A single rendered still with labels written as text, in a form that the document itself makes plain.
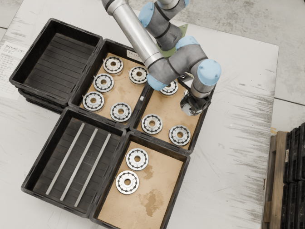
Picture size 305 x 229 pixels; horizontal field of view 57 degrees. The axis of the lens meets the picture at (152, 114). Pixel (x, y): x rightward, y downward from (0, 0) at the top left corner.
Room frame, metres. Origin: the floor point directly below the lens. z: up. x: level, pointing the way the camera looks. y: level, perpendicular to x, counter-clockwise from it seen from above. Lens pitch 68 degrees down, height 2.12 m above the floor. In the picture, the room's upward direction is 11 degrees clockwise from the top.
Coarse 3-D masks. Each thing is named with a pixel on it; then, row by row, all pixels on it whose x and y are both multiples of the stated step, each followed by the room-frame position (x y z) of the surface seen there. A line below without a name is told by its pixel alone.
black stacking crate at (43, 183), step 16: (64, 128) 0.35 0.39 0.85; (96, 128) 0.39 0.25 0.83; (112, 128) 0.38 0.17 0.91; (64, 144) 0.28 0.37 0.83; (80, 144) 0.30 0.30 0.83; (96, 144) 0.31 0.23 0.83; (112, 144) 0.32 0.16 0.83; (48, 160) 0.20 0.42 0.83; (32, 176) 0.11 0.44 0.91; (48, 176) 0.13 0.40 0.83; (64, 176) 0.14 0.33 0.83; (80, 176) 0.16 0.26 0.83; (96, 176) 0.17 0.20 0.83; (80, 192) 0.09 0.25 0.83; (80, 208) 0.03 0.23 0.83
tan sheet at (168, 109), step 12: (156, 96) 0.61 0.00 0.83; (180, 96) 0.63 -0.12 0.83; (156, 108) 0.55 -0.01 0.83; (168, 108) 0.56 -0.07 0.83; (180, 108) 0.57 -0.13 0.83; (168, 120) 0.49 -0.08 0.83; (180, 120) 0.50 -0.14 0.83; (192, 120) 0.52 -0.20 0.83; (168, 132) 0.43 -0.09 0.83; (192, 132) 0.46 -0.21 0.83
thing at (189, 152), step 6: (144, 96) 0.55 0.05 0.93; (138, 108) 0.49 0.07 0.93; (204, 114) 0.52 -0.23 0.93; (132, 120) 0.42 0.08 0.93; (132, 126) 0.40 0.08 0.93; (198, 126) 0.45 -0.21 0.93; (138, 132) 0.37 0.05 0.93; (198, 132) 0.43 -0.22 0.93; (150, 138) 0.36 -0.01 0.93; (156, 138) 0.36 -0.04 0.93; (168, 144) 0.34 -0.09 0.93; (192, 144) 0.37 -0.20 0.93; (180, 150) 0.33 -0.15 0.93; (186, 150) 0.33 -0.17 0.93; (192, 150) 0.34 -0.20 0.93
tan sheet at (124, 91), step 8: (128, 64) 0.76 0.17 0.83; (136, 64) 0.77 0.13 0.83; (104, 72) 0.69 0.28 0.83; (120, 80) 0.66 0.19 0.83; (128, 80) 0.67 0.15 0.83; (120, 88) 0.62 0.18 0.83; (128, 88) 0.63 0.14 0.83; (136, 88) 0.63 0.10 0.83; (104, 96) 0.56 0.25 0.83; (112, 96) 0.56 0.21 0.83; (120, 96) 0.57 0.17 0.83; (128, 96) 0.58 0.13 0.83; (136, 96) 0.59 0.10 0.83; (112, 104) 0.52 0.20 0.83; (128, 104) 0.54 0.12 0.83; (104, 112) 0.47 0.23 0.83; (120, 112) 0.49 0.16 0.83
